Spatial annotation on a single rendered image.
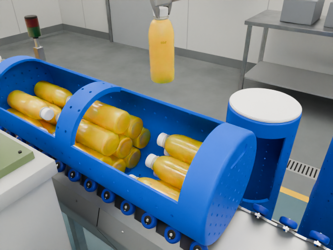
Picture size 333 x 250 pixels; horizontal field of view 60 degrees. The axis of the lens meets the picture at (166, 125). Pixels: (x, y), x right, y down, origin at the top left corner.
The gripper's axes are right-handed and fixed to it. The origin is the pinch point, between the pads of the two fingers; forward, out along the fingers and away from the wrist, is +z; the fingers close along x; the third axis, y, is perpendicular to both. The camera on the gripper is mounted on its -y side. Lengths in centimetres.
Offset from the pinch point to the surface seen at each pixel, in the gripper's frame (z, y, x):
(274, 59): 122, -46, 323
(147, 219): 46, 12, -25
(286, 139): 49, 32, 36
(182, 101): 145, -110, 194
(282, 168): 65, 33, 38
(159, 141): 32.3, 5.9, -10.5
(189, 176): 24.8, 24.0, -25.2
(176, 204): 30.7, 22.8, -28.2
